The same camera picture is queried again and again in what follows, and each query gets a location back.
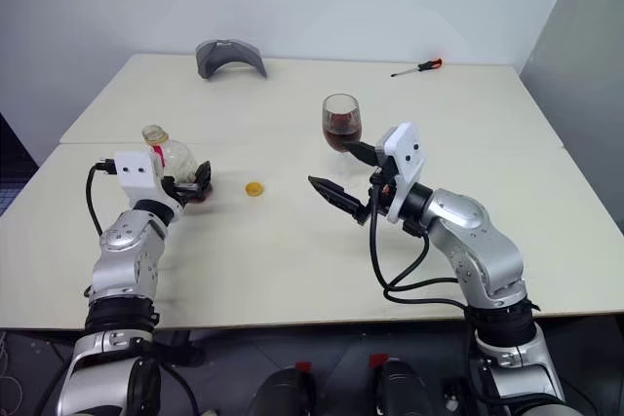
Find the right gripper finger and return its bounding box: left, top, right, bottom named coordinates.
left=342, top=140, right=381, bottom=167
left=307, top=174, right=369, bottom=225

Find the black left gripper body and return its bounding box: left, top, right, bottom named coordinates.
left=160, top=176, right=190, bottom=215

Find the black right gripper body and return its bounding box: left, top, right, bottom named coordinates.
left=357, top=162, right=396, bottom=225

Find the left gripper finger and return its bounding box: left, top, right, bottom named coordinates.
left=171, top=181, right=209, bottom=201
left=193, top=159, right=214, bottom=193

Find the clear plastic drink bottle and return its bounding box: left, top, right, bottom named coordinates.
left=140, top=124, right=215, bottom=204

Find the clear wine glass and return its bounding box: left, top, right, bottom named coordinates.
left=321, top=93, right=365, bottom=178

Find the grey curved plastic object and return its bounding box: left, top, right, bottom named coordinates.
left=195, top=39, right=268, bottom=81

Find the dark rounded shape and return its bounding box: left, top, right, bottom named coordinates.
left=377, top=361, right=441, bottom=416
left=253, top=369, right=319, bottom=416

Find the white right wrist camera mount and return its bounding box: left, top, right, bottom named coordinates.
left=374, top=122, right=429, bottom=220

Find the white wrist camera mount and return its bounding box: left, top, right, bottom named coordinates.
left=374, top=122, right=429, bottom=220
left=115, top=151, right=172, bottom=206

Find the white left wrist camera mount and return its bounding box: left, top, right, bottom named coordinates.
left=115, top=151, right=172, bottom=206

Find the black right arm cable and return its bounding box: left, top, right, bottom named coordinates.
left=369, top=176, right=472, bottom=313

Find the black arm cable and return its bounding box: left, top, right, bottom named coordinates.
left=85, top=158, right=119, bottom=238
left=369, top=176, right=472, bottom=313

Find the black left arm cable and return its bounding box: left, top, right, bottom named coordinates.
left=85, top=158, right=119, bottom=238

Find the black orange handled screwdriver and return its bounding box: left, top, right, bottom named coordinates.
left=390, top=57, right=444, bottom=79

